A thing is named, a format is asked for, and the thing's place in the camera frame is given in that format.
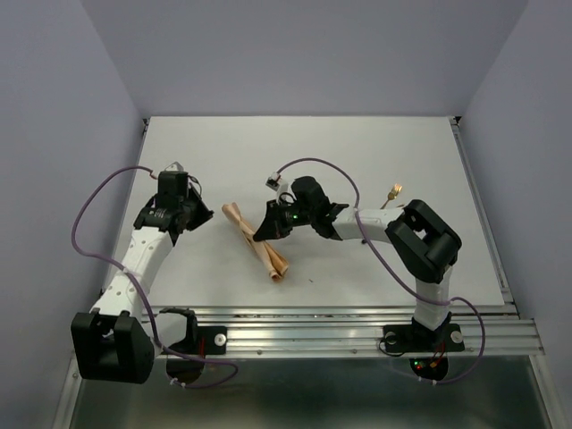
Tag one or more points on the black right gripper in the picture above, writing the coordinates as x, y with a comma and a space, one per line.
272, 227

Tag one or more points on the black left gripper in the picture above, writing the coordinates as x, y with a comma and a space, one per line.
204, 214

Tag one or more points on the peach cloth napkin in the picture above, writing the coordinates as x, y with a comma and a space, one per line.
274, 262

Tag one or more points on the gold fork black handle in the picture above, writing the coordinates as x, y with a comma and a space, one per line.
392, 194

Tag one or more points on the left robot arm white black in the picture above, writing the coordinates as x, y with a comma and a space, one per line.
119, 338

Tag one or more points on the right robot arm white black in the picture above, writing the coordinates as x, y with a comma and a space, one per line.
426, 245

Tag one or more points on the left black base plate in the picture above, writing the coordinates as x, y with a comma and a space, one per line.
209, 340

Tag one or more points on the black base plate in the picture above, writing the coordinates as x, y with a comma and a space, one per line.
409, 338
209, 340

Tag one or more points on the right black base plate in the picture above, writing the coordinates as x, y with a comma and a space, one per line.
409, 338

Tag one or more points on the aluminium rail frame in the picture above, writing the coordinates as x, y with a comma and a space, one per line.
307, 348

